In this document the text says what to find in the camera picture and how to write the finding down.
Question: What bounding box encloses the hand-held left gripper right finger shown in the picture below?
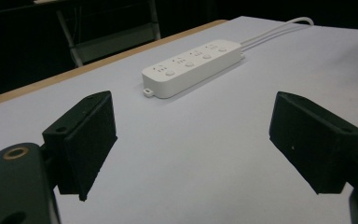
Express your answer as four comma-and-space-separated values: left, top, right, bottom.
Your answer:
268, 91, 358, 195

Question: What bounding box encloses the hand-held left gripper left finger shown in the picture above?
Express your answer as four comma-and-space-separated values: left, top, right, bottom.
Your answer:
41, 90, 118, 202

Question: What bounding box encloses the white power strip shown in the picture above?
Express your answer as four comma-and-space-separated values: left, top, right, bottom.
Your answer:
141, 38, 246, 100

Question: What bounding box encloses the grey metal stand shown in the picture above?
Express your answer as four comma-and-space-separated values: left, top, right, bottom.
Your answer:
55, 0, 162, 68

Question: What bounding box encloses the white power cable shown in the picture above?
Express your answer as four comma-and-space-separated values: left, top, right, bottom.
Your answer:
239, 16, 315, 51

